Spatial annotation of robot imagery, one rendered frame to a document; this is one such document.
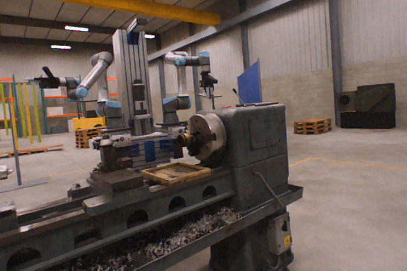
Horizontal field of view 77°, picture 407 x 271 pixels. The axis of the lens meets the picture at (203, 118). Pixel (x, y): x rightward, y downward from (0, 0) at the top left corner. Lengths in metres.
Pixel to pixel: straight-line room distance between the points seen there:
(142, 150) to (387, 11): 10.65
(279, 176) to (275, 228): 0.37
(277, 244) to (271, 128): 0.83
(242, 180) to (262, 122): 0.43
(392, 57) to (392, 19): 1.33
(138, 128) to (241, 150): 1.02
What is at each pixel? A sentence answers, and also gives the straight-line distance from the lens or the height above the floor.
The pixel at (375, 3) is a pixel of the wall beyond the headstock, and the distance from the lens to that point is 12.03.
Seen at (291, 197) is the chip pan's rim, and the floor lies 0.57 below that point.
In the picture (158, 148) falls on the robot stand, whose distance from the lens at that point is 2.29.
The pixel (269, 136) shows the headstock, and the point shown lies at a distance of 1.94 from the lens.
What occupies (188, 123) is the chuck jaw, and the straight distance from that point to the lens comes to 1.74.
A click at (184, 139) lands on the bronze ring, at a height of 1.09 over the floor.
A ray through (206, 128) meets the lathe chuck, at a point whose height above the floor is 1.14.
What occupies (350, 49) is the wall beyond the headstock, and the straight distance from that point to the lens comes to 12.00.
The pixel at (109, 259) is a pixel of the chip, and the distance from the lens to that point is 1.55.
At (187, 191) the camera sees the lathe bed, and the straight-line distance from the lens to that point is 1.56.
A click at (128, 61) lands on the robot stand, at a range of 2.46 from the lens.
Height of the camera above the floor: 1.30
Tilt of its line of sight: 3 degrees down
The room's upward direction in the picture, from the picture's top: 5 degrees counter-clockwise
